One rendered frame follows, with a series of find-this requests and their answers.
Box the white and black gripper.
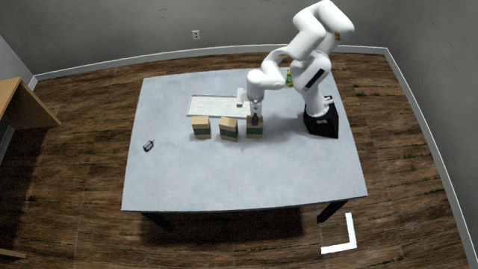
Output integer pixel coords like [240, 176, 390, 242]
[249, 99, 263, 126]

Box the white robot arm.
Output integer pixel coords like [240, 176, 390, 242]
[237, 0, 354, 117]

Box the green drink can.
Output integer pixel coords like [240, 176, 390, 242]
[286, 67, 293, 87]

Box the tan and green flat pack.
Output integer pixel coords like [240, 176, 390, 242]
[191, 116, 211, 139]
[246, 115, 263, 138]
[219, 117, 238, 142]

